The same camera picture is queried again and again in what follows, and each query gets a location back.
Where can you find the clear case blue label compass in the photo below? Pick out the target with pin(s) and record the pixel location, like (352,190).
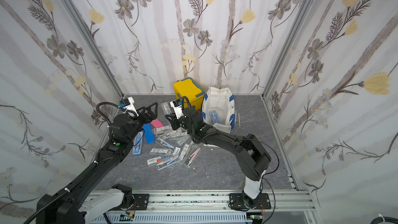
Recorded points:
(214,117)

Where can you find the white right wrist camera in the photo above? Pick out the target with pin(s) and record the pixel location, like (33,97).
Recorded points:
(176,106)

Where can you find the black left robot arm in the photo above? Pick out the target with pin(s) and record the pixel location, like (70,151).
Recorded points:
(64,206)

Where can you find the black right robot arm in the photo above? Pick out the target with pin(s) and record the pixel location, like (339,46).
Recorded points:
(252,157)

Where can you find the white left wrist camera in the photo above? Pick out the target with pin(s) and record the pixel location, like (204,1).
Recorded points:
(128,104)

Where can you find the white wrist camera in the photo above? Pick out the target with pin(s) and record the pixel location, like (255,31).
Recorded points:
(176,106)
(128,104)

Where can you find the white canvas bag blue handles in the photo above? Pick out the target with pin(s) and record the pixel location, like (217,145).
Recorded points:
(222,101)

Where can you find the clear case label top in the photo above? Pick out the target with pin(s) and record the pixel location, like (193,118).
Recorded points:
(166,108)

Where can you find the pink plastic case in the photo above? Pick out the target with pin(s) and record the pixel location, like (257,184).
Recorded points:
(157,123)

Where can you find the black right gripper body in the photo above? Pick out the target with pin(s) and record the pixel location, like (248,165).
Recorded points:
(173,121)

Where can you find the clear case red mark label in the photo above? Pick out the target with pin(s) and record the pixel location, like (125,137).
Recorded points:
(156,160)

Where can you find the yellow lidded storage box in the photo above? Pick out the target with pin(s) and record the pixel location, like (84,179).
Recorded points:
(189,88)

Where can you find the metal scissors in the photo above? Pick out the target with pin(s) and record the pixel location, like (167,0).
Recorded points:
(238,121)

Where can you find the blue opaque plastic case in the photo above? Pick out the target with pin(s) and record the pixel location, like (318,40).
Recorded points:
(149,136)

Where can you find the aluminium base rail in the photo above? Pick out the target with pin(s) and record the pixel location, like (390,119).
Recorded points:
(214,207)

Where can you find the clear case white barcode label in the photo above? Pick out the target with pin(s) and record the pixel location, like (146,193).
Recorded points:
(184,152)

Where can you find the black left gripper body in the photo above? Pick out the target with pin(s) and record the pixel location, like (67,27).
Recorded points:
(136,124)

